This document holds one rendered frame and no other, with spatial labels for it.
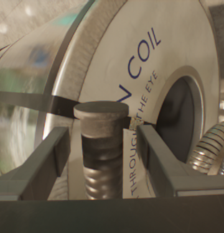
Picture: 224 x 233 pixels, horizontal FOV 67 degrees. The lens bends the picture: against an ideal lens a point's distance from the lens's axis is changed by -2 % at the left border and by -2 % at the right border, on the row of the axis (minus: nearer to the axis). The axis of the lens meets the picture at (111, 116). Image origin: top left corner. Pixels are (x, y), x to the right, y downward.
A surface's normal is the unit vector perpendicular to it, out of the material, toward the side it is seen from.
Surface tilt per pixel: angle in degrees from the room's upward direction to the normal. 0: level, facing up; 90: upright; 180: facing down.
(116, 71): 90
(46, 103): 47
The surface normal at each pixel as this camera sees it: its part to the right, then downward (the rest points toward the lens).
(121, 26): 0.71, 0.12
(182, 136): -0.67, -0.17
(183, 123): -0.70, 0.14
